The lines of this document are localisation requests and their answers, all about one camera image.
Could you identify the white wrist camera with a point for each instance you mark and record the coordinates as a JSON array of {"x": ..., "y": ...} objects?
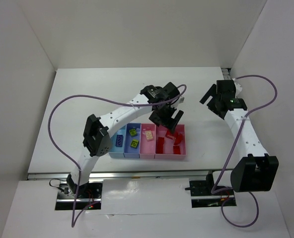
[
  {"x": 238, "y": 87},
  {"x": 180, "y": 100}
]

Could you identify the dark blue container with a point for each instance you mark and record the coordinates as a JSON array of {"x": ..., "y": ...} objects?
[{"x": 131, "y": 153}]

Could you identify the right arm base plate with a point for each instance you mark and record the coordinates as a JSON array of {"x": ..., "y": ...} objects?
[{"x": 201, "y": 196}]

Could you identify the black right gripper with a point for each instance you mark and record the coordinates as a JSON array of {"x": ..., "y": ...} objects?
[{"x": 213, "y": 99}]

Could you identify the red rectangular lego brick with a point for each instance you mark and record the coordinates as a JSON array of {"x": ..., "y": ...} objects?
[{"x": 162, "y": 129}]

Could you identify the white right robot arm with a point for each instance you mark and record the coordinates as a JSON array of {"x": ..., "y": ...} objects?
[{"x": 256, "y": 169}]

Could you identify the red arched lego cap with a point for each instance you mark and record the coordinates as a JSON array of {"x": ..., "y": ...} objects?
[{"x": 178, "y": 138}]

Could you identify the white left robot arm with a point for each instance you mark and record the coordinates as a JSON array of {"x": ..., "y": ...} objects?
[{"x": 98, "y": 132}]

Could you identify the red rounded lego brick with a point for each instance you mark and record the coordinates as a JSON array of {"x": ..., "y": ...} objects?
[{"x": 170, "y": 135}]

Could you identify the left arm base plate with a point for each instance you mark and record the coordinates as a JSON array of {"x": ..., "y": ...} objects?
[{"x": 91, "y": 195}]

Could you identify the aluminium rail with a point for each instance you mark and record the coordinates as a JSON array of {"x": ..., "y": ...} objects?
[
  {"x": 226, "y": 73},
  {"x": 125, "y": 175}
]

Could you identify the purple lego brick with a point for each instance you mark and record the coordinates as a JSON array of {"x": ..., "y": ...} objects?
[{"x": 119, "y": 140}]

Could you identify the aluminium right rail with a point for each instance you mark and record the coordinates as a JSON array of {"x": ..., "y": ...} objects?
[{"x": 226, "y": 73}]

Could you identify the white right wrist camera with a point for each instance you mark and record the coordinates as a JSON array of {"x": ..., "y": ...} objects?
[{"x": 238, "y": 87}]

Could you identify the wide pink container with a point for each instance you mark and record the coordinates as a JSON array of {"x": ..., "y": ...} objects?
[{"x": 168, "y": 145}]

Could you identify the narrow pink container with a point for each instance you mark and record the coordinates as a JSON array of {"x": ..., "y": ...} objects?
[{"x": 147, "y": 148}]

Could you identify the red curved lego brick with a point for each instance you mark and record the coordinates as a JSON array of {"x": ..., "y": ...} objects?
[{"x": 176, "y": 150}]

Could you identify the light blue container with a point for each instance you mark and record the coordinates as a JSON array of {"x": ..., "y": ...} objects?
[{"x": 116, "y": 152}]

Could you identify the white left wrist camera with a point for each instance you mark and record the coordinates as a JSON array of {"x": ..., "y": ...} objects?
[{"x": 180, "y": 100}]

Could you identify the lime green lego brick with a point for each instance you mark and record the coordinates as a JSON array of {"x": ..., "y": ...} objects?
[{"x": 134, "y": 143}]

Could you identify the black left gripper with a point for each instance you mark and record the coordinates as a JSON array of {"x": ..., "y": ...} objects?
[{"x": 163, "y": 116}]

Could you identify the green square lego brick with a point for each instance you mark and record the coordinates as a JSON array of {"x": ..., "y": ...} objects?
[{"x": 133, "y": 132}]

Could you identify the red green white lego stack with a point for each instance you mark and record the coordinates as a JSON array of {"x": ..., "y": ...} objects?
[{"x": 160, "y": 145}]

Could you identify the aluminium front rail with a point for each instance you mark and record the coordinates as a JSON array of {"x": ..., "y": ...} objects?
[{"x": 125, "y": 175}]

